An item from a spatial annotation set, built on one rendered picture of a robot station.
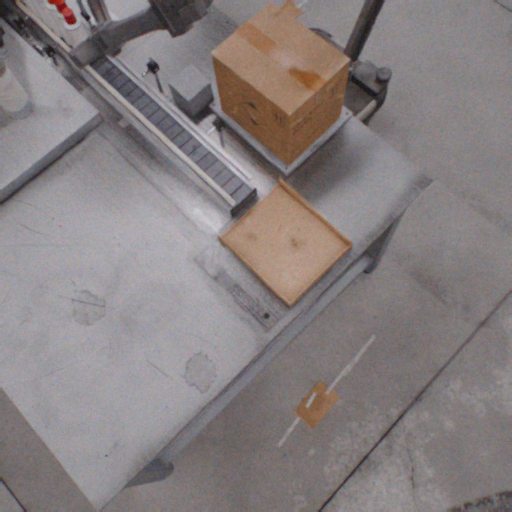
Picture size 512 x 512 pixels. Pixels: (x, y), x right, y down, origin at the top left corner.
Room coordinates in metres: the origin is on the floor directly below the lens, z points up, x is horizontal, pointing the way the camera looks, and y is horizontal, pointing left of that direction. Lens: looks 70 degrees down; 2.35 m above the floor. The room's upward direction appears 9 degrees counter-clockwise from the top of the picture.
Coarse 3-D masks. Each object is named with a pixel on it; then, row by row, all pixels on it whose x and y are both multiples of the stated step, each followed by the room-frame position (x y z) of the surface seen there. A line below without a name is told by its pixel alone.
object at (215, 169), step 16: (96, 64) 1.29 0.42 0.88; (112, 64) 1.28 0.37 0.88; (96, 80) 1.24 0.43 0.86; (112, 80) 1.21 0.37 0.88; (128, 80) 1.20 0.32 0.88; (128, 96) 1.14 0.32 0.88; (144, 96) 1.13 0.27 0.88; (144, 112) 1.07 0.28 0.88; (160, 112) 1.06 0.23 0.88; (160, 128) 1.01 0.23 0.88; (176, 128) 1.00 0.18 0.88; (176, 144) 0.94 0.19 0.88; (192, 144) 0.93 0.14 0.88; (192, 160) 0.87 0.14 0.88; (208, 160) 0.87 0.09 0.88; (208, 176) 0.81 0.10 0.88; (224, 176) 0.80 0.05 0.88; (240, 192) 0.74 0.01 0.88
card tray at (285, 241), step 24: (288, 192) 0.74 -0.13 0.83; (264, 216) 0.67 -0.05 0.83; (288, 216) 0.66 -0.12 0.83; (312, 216) 0.65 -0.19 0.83; (240, 240) 0.61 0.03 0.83; (264, 240) 0.60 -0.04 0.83; (288, 240) 0.59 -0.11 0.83; (312, 240) 0.57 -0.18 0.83; (336, 240) 0.56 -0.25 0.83; (264, 264) 0.52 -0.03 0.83; (288, 264) 0.51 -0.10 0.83; (312, 264) 0.50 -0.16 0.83; (288, 288) 0.44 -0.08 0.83
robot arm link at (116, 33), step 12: (144, 12) 1.01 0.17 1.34; (156, 12) 0.98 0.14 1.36; (108, 24) 1.14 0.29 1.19; (120, 24) 1.08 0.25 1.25; (132, 24) 1.04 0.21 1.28; (144, 24) 1.00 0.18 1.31; (156, 24) 0.98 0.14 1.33; (168, 24) 0.97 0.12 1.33; (192, 24) 0.95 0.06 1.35; (96, 36) 1.14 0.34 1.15; (108, 36) 1.10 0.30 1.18; (120, 36) 1.07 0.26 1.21; (132, 36) 1.04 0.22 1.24; (108, 48) 1.12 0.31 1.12
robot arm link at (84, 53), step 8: (88, 40) 1.16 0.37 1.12; (80, 48) 1.16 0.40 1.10; (88, 48) 1.15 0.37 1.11; (96, 48) 1.15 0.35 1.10; (120, 48) 1.13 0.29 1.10; (72, 56) 1.14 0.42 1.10; (80, 56) 1.13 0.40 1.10; (88, 56) 1.13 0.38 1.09; (96, 56) 1.13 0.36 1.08; (112, 56) 1.12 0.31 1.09; (80, 64) 1.11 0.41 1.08
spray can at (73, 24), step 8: (64, 16) 1.30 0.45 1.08; (72, 16) 1.30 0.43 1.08; (64, 24) 1.31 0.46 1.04; (72, 24) 1.30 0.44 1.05; (80, 24) 1.30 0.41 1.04; (72, 32) 1.29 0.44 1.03; (80, 32) 1.29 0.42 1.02; (72, 40) 1.29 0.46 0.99; (80, 40) 1.29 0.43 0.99; (88, 64) 1.29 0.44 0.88
